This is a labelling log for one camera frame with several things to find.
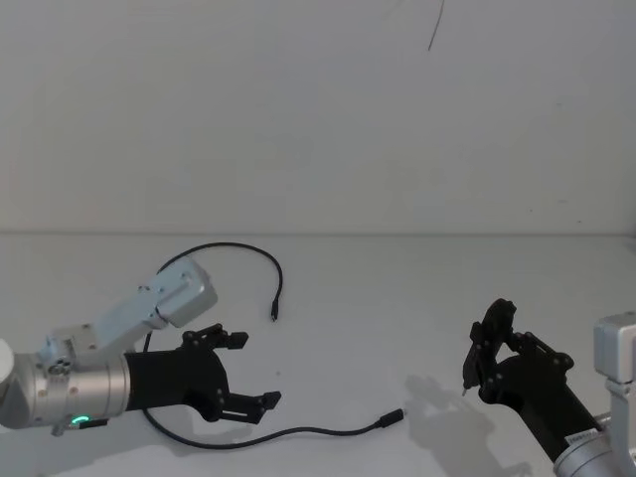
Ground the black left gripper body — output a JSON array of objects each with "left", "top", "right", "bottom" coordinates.
[{"left": 123, "top": 342, "right": 232, "bottom": 424}]

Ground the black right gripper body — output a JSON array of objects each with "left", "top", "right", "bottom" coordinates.
[{"left": 479, "top": 350, "right": 602, "bottom": 461}]

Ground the thin black plug cable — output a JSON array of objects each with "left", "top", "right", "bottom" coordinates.
[{"left": 142, "top": 241, "right": 407, "bottom": 451}]

